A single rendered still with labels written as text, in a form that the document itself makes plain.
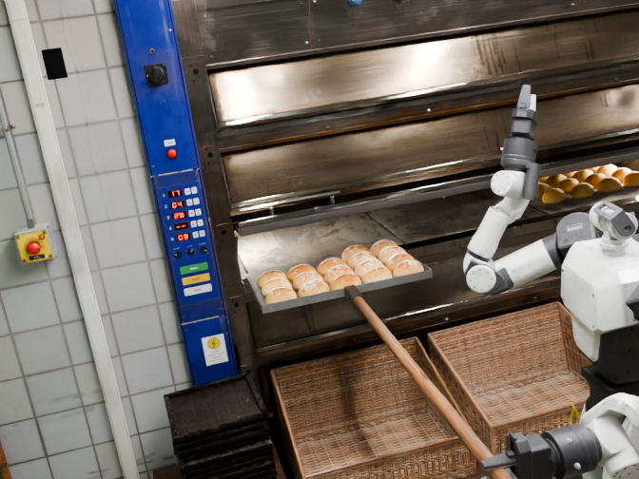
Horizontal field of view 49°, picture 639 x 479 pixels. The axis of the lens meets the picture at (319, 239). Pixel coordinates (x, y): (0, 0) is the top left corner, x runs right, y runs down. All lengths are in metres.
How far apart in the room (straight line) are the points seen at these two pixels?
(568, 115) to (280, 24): 1.09
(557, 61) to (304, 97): 0.90
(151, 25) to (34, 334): 1.04
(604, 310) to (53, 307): 1.63
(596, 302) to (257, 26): 1.29
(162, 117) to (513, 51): 1.20
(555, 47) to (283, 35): 0.96
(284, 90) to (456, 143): 0.63
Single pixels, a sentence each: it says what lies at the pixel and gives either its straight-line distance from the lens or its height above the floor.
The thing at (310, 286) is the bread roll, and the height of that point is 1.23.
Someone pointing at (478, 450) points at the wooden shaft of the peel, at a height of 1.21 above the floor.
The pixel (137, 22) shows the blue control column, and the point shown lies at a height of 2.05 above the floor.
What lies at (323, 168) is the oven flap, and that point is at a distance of 2.36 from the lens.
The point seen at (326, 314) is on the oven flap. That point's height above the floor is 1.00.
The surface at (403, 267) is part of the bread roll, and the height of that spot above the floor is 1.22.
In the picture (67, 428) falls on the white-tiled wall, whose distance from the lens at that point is 2.60.
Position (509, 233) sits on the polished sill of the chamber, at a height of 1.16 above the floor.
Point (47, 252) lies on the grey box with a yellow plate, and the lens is 2.28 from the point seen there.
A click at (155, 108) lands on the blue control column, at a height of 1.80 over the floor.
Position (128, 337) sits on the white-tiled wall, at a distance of 2.45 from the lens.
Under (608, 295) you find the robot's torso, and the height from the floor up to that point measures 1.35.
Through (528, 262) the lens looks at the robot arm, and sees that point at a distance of 1.98.
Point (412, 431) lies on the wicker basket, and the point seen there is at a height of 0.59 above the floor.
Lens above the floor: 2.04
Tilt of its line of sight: 18 degrees down
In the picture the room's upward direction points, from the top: 7 degrees counter-clockwise
